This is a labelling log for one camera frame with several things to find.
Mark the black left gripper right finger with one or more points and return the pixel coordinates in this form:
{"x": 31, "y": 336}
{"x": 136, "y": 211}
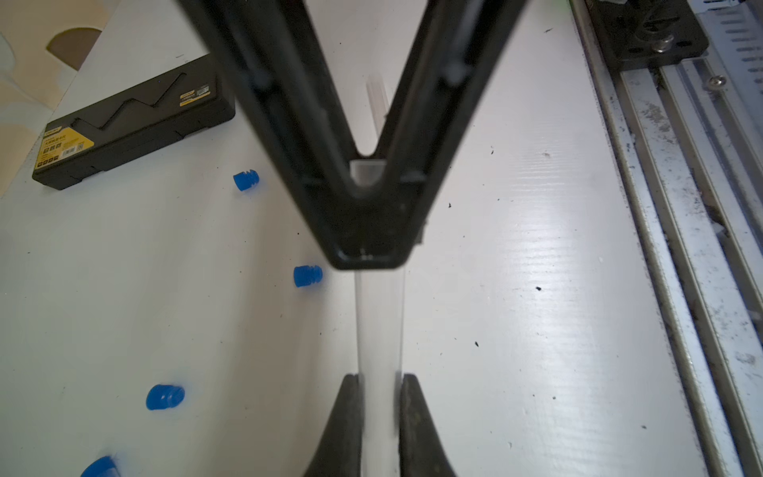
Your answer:
{"x": 420, "y": 450}

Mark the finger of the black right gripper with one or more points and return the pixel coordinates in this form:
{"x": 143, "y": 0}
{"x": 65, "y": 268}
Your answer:
{"x": 270, "y": 55}
{"x": 455, "y": 50}

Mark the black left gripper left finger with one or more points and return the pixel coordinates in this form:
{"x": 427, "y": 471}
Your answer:
{"x": 339, "y": 451}

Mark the blue stopper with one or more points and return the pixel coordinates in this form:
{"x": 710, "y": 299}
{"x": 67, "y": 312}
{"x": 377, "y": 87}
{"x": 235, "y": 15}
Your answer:
{"x": 246, "y": 180}
{"x": 162, "y": 397}
{"x": 304, "y": 276}
{"x": 102, "y": 467}

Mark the black flat tool case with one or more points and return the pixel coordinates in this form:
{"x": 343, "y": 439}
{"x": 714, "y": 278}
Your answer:
{"x": 140, "y": 120}

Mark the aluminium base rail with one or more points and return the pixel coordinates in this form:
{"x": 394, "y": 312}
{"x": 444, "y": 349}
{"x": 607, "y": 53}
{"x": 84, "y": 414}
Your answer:
{"x": 680, "y": 87}

